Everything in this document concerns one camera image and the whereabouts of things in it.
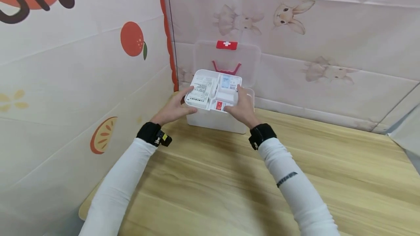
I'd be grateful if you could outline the person's right hand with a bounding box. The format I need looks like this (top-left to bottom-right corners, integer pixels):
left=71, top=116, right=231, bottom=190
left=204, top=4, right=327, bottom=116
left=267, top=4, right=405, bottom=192
left=224, top=84, right=262, bottom=130

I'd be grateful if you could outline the person's left hand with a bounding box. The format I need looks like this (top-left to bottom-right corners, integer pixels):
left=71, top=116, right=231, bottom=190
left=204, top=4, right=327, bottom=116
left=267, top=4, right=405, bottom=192
left=159, top=86, right=198, bottom=127

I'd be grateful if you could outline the white tray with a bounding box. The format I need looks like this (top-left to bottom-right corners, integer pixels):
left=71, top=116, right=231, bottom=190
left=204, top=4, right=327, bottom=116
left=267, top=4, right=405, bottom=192
left=184, top=69, right=244, bottom=114

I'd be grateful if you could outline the person's left forearm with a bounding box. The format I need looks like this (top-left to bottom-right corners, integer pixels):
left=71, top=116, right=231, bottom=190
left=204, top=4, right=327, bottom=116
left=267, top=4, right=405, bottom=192
left=78, top=137, right=158, bottom=236

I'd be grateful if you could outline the person's right forearm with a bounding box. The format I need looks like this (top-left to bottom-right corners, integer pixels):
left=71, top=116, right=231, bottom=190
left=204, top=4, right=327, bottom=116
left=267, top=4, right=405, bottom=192
left=257, top=137, right=341, bottom=236

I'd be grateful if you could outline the red and white medicine box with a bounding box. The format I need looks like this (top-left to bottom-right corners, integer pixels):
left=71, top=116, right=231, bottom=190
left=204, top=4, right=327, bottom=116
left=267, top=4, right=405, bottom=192
left=211, top=100, right=234, bottom=113

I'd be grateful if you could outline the plain white medicine box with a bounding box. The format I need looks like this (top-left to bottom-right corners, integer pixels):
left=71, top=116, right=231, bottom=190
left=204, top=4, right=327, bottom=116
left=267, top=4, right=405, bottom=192
left=216, top=89, right=239, bottom=104

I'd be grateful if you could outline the blue and white medicine box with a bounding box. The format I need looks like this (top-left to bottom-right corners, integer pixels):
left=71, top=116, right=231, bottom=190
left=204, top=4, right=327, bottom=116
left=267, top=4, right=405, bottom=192
left=220, top=75, right=241, bottom=91

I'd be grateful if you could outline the large white printed medicine box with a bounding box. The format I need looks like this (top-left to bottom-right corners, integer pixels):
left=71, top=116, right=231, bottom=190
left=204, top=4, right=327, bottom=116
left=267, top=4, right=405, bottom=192
left=187, top=74, right=217, bottom=108

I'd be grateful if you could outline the white first aid box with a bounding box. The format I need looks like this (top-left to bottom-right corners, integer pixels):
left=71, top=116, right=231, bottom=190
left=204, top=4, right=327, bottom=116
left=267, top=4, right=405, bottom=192
left=185, top=40, right=263, bottom=135

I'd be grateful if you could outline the black wrist band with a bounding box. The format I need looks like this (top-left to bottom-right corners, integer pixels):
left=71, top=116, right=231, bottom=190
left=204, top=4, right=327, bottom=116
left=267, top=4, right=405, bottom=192
left=136, top=121, right=173, bottom=148
left=248, top=123, right=277, bottom=151

